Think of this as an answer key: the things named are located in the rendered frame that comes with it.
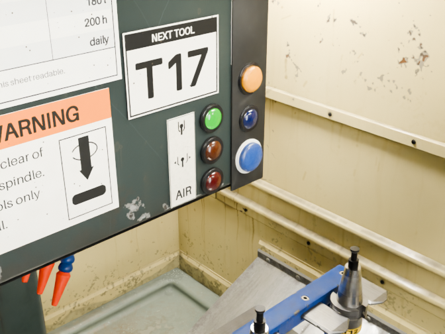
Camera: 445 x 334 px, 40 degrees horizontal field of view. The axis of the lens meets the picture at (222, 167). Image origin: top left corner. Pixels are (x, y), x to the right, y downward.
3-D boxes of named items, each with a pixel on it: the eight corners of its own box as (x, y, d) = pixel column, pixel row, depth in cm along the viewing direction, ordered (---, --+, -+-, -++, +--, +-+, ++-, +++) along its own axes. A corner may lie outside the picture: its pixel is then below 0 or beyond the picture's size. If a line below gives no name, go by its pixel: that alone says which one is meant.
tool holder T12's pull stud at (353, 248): (352, 262, 101) (354, 244, 100) (360, 267, 100) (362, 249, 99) (345, 265, 101) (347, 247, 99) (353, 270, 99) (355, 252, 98)
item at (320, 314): (355, 325, 100) (355, 321, 100) (334, 340, 97) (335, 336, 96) (321, 305, 105) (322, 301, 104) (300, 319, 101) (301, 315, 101)
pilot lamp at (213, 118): (223, 127, 56) (223, 105, 55) (205, 133, 55) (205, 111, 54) (219, 125, 57) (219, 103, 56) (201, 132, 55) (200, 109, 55)
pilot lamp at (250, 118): (259, 126, 60) (260, 105, 59) (243, 132, 59) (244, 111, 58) (255, 125, 60) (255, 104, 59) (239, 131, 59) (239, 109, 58)
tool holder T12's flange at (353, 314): (348, 295, 108) (349, 283, 107) (374, 313, 104) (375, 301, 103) (322, 308, 105) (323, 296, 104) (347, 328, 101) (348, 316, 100)
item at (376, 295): (393, 296, 107) (393, 292, 106) (375, 309, 104) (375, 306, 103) (359, 278, 111) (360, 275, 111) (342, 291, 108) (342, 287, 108)
